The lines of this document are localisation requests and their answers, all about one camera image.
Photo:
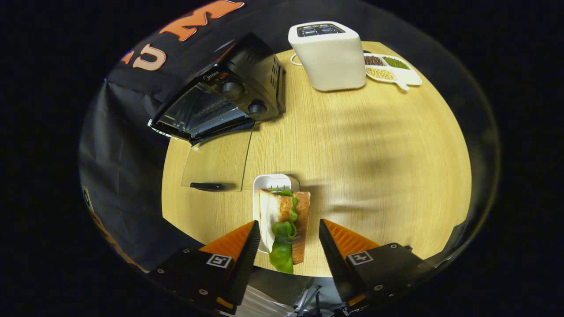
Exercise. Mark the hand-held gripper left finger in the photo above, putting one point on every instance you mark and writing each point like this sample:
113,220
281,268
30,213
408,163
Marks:
242,264

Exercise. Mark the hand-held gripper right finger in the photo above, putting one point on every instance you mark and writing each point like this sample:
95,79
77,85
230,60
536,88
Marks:
337,264

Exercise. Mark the lettuce toast sandwich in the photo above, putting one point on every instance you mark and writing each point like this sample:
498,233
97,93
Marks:
302,220

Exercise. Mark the black toaster oven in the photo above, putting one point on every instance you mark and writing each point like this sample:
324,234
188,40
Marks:
260,75

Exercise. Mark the white bread toaster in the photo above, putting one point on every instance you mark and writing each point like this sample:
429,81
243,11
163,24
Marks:
330,61

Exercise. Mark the white rectangular plate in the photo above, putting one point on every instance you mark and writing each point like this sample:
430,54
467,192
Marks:
275,181

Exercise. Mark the black backdrop cloth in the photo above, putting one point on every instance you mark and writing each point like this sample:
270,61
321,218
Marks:
123,176

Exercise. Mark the yellow soybeans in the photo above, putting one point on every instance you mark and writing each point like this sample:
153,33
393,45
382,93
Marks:
380,73

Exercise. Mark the white divided dish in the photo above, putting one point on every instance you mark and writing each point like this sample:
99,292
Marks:
407,75

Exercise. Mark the dark red beans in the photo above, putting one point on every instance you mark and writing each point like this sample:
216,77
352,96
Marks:
373,60

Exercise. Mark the green mung beans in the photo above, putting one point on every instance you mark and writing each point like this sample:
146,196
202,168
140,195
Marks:
395,63

